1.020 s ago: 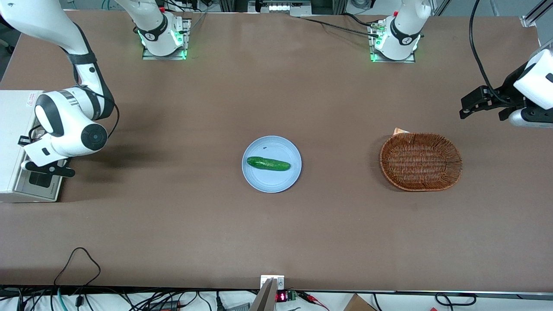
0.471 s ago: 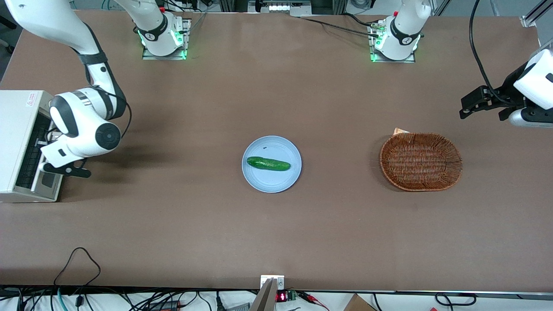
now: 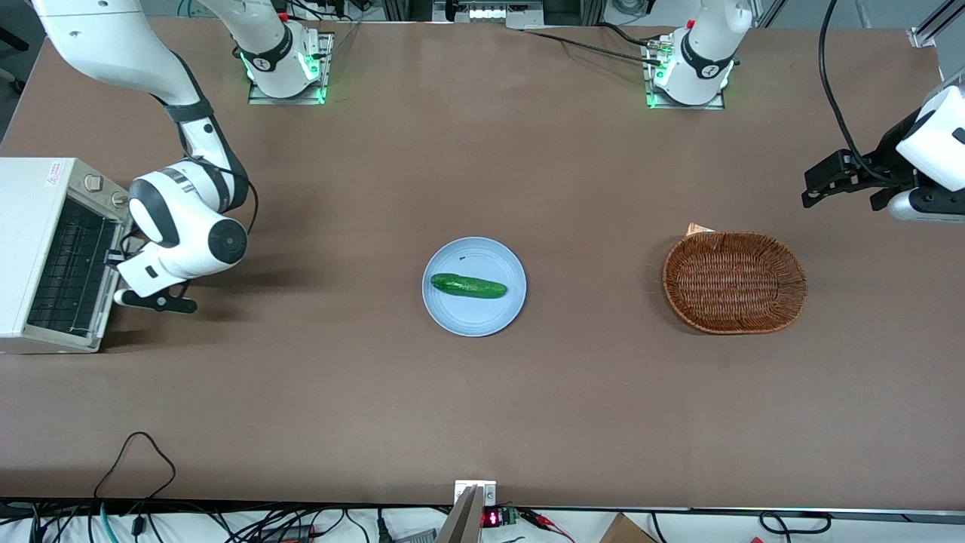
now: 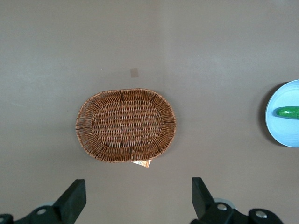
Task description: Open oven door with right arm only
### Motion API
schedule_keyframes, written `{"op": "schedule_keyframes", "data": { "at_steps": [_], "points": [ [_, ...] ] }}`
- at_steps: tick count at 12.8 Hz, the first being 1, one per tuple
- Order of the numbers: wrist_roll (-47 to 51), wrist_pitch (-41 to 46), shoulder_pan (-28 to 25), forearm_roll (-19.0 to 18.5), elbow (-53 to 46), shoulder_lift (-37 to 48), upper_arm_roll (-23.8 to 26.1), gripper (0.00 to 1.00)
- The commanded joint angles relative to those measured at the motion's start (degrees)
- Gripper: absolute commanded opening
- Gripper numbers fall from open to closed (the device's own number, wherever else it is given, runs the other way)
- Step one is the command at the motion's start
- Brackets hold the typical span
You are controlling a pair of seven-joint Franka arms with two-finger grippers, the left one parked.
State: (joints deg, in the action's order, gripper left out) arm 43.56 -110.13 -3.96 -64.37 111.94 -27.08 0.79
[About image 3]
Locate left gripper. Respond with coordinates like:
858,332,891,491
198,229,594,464
801,84,965,212

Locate brown wicker basket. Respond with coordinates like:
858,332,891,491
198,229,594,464
663,231,808,335

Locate red alligator clip wires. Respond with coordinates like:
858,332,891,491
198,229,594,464
520,510,575,542

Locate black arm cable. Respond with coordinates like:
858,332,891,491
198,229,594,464
181,155,259,236
818,0,879,182

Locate white toaster oven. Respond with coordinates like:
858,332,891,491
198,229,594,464
0,157,133,355

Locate black coiled cable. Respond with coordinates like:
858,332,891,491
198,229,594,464
758,511,832,535

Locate green cucumber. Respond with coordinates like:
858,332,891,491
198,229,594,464
430,273,508,299

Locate light blue plate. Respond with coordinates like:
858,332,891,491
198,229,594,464
421,237,527,337

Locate aluminium frame profile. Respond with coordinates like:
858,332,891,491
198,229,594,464
908,0,965,50

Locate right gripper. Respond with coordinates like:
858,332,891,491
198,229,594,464
104,249,189,300

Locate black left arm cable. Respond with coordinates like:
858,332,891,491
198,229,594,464
818,0,879,182

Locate brown cardboard box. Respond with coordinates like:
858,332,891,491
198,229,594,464
599,513,657,543

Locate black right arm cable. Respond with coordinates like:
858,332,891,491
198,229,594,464
181,155,259,236

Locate glass oven door with handle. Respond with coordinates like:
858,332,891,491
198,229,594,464
96,217,130,349

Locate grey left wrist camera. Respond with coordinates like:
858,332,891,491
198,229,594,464
888,189,965,224

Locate wire oven rack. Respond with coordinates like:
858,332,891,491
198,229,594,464
30,200,118,333

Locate black cable across table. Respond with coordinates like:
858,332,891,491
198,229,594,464
520,23,664,65

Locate thin black looped cable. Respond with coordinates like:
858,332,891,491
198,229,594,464
94,431,176,502

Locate black metal frame equipment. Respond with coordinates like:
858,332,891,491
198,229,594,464
431,0,545,29

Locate grey metal camera bracket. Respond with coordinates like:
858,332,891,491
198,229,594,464
436,480,498,543

